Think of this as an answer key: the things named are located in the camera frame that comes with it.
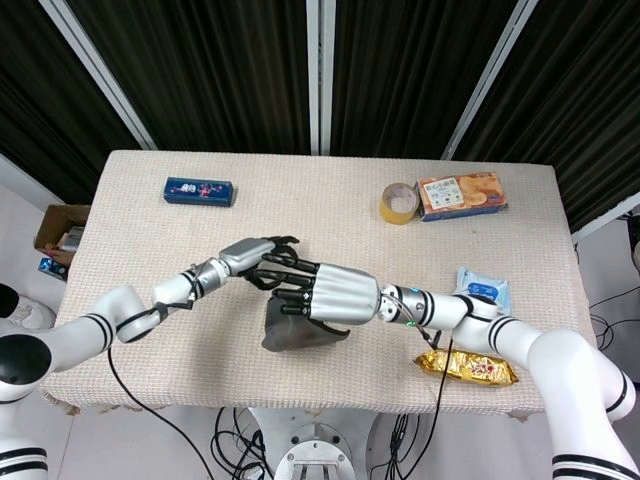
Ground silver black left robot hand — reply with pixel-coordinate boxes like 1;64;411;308
219;233;302;292

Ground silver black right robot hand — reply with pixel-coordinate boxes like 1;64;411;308
259;251;384;336

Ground green cloth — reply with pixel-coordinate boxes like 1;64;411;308
259;294;351;354

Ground silver white robot base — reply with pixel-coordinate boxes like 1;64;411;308
247;407;374;480

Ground dark blue rectangular box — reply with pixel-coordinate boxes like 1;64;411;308
163;176;237;208

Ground beige waffle tablecloth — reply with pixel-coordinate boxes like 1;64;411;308
39;149;601;424

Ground yellow packing tape roll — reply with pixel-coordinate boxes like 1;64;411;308
378;182;420;227

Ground light blue wet wipes packet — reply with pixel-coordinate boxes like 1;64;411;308
453;266;512;317

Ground gold foil snack packet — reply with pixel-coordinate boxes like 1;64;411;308
412;348;520;387

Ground orange and blue biscuit box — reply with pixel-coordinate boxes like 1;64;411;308
414;172;510;224

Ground black pleated curtain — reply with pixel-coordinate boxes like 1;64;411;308
0;0;640;236

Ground brown cardboard box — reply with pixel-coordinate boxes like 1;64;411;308
33;203;91;264

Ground small blue printed box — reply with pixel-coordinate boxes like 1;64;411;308
38;256;69;282

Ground white shoe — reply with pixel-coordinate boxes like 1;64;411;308
0;294;57;332

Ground black trouser leg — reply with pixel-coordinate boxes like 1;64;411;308
0;282;20;319

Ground black equipment box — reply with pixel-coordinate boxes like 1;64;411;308
626;212;640;281

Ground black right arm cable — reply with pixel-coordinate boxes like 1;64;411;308
399;294;457;454

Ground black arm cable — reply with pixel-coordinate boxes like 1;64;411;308
106;297;211;480
399;294;457;454

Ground black floor cable bundle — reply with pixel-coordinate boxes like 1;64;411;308
213;407;275;480
369;413;454;480

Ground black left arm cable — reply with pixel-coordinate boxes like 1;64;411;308
106;297;211;480

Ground white frame post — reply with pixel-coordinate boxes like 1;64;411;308
305;0;335;155
442;0;549;161
38;0;159;151
569;193;640;246

